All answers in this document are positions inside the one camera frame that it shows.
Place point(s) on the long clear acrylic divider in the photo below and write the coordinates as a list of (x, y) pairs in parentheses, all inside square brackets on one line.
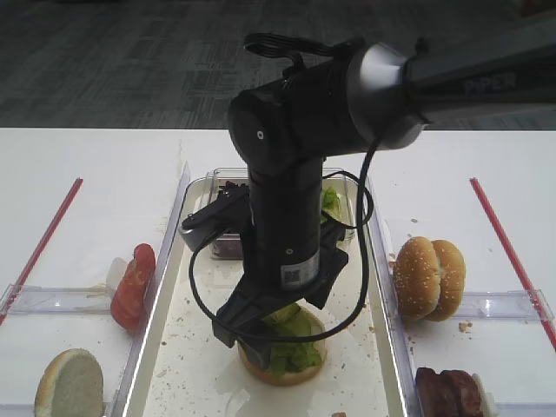
[(391, 337), (152, 295)]

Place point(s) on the long clear acrylic divider left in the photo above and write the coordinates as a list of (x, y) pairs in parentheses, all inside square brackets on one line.
[(152, 295)]

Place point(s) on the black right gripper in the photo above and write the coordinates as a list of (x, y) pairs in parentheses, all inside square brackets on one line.
[(264, 289)]

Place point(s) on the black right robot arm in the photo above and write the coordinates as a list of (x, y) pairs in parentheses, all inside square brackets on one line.
[(349, 98)]

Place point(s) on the sesame bun right one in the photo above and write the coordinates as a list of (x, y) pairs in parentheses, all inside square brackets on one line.
[(452, 280)]

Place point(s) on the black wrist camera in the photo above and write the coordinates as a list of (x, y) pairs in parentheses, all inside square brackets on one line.
[(200, 228)]

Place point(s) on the green lettuce in container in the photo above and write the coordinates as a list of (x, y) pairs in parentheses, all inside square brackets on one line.
[(331, 204)]

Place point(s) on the sesame bun left one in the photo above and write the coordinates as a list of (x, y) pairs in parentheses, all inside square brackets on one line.
[(416, 275)]

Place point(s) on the white metal tray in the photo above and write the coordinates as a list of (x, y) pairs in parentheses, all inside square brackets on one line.
[(185, 371)]

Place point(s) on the green lettuce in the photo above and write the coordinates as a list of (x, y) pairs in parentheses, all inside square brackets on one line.
[(331, 204), (288, 358)]

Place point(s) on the clear acrylic rail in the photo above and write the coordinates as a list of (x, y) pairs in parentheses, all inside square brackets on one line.
[(26, 299), (521, 305)]

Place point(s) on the bun half on left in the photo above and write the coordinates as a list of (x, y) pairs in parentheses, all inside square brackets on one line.
[(71, 385)]

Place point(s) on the purple lettuce leaves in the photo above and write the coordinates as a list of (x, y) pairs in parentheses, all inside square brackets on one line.
[(232, 216)]

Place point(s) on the red strip left side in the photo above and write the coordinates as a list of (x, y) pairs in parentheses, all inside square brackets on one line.
[(35, 255)]

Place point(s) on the red strip right side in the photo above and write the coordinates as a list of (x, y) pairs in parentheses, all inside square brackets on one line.
[(512, 256)]

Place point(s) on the tomato slices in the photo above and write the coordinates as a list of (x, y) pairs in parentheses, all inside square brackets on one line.
[(127, 305)]

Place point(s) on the meat patties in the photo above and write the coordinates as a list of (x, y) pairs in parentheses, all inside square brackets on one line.
[(451, 393)]

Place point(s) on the clear acrylic rail upper left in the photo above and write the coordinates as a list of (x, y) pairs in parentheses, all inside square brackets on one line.
[(26, 299)]

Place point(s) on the sesame bun one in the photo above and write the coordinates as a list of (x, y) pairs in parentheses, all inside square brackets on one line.
[(452, 280), (416, 275)]

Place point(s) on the bottom bun on tray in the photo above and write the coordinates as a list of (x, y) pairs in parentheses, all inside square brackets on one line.
[(263, 374)]

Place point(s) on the clear plastic salad container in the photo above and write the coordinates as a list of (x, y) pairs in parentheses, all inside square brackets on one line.
[(342, 181)]

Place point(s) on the red strip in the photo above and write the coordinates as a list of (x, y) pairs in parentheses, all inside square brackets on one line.
[(512, 256), (35, 255)]

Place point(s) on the clear acrylic rail right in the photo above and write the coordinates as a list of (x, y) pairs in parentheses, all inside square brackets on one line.
[(521, 305)]

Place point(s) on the long clear acrylic divider right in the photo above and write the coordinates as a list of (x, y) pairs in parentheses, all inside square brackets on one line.
[(391, 337)]

